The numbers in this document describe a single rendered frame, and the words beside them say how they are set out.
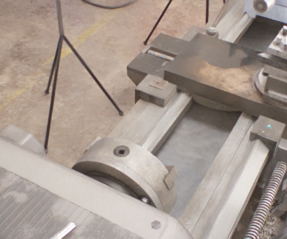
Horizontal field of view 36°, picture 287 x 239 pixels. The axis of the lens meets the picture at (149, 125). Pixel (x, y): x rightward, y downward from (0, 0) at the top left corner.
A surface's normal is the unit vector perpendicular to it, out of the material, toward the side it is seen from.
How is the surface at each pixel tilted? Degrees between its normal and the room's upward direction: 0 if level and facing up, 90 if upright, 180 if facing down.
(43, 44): 0
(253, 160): 35
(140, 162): 21
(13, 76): 0
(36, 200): 0
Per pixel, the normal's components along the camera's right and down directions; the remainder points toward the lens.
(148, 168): 0.49, -0.43
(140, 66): 0.04, -0.73
